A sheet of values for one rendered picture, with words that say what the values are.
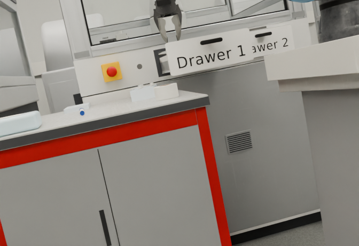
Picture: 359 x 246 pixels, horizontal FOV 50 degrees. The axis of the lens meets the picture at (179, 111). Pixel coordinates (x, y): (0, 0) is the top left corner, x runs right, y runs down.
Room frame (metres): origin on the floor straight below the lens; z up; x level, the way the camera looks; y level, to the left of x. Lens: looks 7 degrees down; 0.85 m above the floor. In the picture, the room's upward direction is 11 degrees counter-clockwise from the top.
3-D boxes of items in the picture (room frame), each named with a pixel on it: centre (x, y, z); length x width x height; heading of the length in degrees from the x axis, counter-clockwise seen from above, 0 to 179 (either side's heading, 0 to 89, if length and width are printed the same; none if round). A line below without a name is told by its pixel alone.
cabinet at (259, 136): (2.09, -0.06, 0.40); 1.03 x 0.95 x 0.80; 99
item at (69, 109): (1.42, 0.37, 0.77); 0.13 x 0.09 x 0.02; 9
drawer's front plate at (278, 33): (1.66, -0.40, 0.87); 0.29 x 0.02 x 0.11; 99
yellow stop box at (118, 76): (1.54, 0.23, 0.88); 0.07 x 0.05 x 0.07; 99
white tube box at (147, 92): (1.33, 0.10, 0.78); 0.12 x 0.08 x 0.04; 179
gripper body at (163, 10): (1.39, -0.02, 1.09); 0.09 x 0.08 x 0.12; 0
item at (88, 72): (2.09, -0.05, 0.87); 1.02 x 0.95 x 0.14; 99
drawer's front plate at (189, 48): (1.29, -0.14, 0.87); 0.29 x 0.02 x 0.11; 99
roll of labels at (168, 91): (1.14, 0.03, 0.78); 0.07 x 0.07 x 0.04
